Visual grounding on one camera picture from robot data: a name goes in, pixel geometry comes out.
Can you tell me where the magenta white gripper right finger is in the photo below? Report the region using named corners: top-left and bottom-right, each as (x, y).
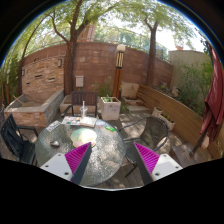
top-left (134, 143), bottom-right (182, 185)

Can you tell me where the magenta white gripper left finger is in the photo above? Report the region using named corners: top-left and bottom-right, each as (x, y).
top-left (41, 142), bottom-right (92, 185)

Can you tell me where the grey computer mouse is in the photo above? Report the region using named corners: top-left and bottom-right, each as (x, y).
top-left (50, 140), bottom-right (60, 148)

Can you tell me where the umbrella base block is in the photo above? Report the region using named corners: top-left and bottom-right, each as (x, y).
top-left (169, 143), bottom-right (212, 168)

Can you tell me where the wicker metal chair at right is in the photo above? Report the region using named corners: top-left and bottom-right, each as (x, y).
top-left (119, 115), bottom-right (170, 175)

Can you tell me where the round glass patio table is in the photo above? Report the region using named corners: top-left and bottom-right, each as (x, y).
top-left (35, 119), bottom-right (126, 187)

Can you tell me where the small white card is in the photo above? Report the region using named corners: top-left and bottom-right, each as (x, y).
top-left (46, 120), bottom-right (61, 132)

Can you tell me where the open magazine on table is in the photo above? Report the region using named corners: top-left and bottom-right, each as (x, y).
top-left (62, 116), bottom-right (80, 125)

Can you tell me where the white rectangular planter box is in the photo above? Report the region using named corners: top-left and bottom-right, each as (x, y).
top-left (159, 113), bottom-right (175, 131)

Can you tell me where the white book on table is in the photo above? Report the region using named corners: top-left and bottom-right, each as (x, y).
top-left (80, 117), bottom-right (97, 128)

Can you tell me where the black chair at left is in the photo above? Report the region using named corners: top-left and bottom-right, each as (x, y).
top-left (0, 114), bottom-right (38, 165)

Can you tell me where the green small object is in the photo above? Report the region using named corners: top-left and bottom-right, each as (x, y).
top-left (105, 125), bottom-right (116, 132)

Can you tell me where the clear plastic cup with straw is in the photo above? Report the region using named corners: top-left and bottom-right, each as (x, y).
top-left (80, 101), bottom-right (88, 118)

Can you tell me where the stone fountain basin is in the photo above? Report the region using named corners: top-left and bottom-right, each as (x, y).
top-left (4, 90), bottom-right (64, 127)

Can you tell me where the dark wooden slatted chair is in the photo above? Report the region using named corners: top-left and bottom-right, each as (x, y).
top-left (61, 91), bottom-right (98, 117)

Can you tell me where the white square planter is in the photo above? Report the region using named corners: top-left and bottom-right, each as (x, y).
top-left (100, 97), bottom-right (121, 121)

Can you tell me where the folded red patio umbrella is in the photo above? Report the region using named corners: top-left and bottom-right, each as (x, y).
top-left (200, 44), bottom-right (224, 142)

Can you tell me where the left tree trunk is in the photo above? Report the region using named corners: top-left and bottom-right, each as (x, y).
top-left (50, 0), bottom-right (88, 95)

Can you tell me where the tree trunk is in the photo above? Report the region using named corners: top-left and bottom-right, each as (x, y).
top-left (144, 15), bottom-right (158, 87)
top-left (50, 0), bottom-right (88, 95)

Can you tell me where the right tree trunk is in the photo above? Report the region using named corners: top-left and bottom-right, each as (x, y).
top-left (144, 15), bottom-right (158, 87)

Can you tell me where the white wall box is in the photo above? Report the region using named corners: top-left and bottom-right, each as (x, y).
top-left (75, 76), bottom-right (84, 87)

